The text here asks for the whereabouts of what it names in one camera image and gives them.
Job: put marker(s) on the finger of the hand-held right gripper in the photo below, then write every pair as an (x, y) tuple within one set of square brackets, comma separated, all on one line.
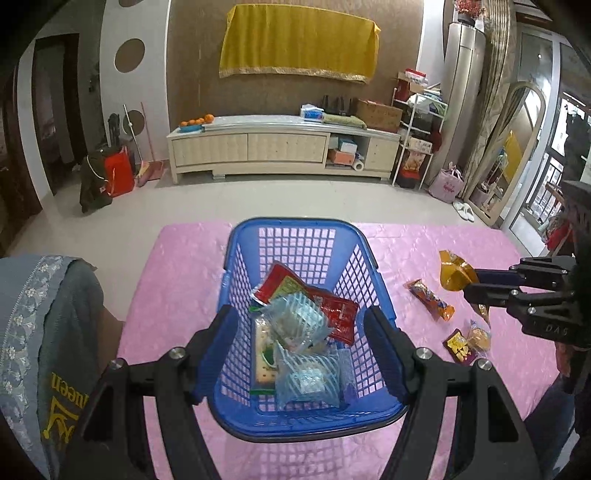
[(485, 295), (496, 277)]

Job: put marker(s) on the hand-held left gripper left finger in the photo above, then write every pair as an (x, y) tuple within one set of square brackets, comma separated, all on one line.
[(217, 350)]

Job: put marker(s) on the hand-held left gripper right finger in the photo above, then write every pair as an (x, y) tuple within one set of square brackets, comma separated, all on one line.
[(388, 350)]

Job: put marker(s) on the yellow snack packet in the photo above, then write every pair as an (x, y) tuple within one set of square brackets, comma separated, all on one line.
[(452, 274)]

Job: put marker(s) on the green white cracker packet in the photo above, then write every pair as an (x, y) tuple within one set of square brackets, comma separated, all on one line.
[(263, 355)]

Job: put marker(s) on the red snack packet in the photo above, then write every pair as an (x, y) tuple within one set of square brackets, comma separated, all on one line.
[(337, 314)]

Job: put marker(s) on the light blue striped packet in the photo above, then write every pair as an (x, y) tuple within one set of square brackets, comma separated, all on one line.
[(309, 378), (295, 318)]

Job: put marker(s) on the blue plastic basket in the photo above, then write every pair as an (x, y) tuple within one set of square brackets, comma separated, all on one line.
[(295, 226)]

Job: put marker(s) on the clear sandwich cake packet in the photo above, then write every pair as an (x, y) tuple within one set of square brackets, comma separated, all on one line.
[(479, 339)]

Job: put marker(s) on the orange snack bar packet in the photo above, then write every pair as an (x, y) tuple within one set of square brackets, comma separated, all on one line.
[(431, 300)]

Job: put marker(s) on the purple snack packet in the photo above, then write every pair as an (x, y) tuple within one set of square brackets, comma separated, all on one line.
[(458, 346)]

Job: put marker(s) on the white slipper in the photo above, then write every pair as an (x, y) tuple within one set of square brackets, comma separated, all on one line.
[(459, 207), (468, 214)]

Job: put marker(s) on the red hanging clothes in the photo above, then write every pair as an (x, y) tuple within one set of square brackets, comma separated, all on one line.
[(558, 235)]

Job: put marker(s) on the pink tablecloth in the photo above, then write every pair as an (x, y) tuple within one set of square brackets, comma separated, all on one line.
[(184, 277)]

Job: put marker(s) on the person's dark trousers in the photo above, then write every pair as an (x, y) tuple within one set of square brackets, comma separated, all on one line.
[(554, 415)]

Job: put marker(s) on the pink bag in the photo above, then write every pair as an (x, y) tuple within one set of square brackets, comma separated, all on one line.
[(445, 184)]

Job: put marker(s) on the arched standing mirror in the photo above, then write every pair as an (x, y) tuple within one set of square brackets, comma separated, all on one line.
[(517, 152)]

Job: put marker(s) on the red yellow snack bag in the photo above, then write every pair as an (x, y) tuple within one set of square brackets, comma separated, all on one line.
[(412, 164)]

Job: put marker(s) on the white metal rack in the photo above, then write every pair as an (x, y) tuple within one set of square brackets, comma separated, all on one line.
[(418, 141)]

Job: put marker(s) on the white paper roll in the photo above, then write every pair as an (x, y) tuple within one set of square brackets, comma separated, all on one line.
[(358, 165)]

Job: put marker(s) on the tall standing air conditioner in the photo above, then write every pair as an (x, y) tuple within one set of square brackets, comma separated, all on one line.
[(464, 92)]

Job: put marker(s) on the grey printed cloth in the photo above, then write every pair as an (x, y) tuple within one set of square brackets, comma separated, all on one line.
[(27, 323)]

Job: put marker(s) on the pink broom with dustpan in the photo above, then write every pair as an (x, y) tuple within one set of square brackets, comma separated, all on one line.
[(150, 170)]

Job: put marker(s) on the orange box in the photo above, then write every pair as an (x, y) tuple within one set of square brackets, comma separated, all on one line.
[(341, 157)]

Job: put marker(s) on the light blue box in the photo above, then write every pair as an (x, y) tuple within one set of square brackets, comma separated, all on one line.
[(347, 145)]

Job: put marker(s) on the patterned beige curtain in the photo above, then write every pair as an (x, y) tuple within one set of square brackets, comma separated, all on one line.
[(496, 69)]

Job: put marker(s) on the black bag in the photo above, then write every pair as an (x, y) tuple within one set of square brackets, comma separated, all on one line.
[(92, 182)]

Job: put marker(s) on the cream low cabinet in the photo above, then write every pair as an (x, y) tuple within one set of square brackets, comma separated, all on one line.
[(277, 147)]

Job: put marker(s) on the green cushion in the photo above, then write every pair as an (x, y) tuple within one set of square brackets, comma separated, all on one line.
[(344, 121)]

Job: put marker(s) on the plate of oranges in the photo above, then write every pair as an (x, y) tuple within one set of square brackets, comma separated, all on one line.
[(196, 122)]

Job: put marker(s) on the row of dark bottles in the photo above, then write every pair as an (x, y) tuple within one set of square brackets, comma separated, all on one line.
[(337, 105)]

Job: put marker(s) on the white mop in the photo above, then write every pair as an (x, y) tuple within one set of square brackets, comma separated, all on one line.
[(130, 129)]

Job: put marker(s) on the blue white tissue box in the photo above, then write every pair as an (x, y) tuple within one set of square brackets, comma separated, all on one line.
[(311, 112)]

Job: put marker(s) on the red flowers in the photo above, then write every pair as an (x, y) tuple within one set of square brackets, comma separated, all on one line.
[(468, 8)]

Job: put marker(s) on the dark wooden door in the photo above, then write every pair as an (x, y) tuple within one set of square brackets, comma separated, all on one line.
[(51, 110)]

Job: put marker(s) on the yellow wall cloth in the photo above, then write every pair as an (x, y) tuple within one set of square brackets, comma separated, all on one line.
[(300, 41)]

